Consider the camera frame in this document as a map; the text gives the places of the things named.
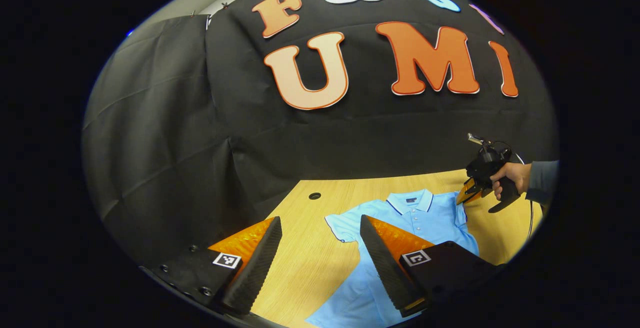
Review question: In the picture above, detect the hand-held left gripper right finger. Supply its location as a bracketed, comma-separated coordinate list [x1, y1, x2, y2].
[359, 214, 506, 318]

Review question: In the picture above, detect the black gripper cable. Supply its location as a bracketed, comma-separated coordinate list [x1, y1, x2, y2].
[510, 150, 536, 241]

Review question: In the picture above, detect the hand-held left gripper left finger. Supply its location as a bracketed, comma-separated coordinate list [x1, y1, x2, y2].
[142, 216, 283, 316]

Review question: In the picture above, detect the light blue T-shirt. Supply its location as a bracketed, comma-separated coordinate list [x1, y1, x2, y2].
[305, 189, 481, 328]

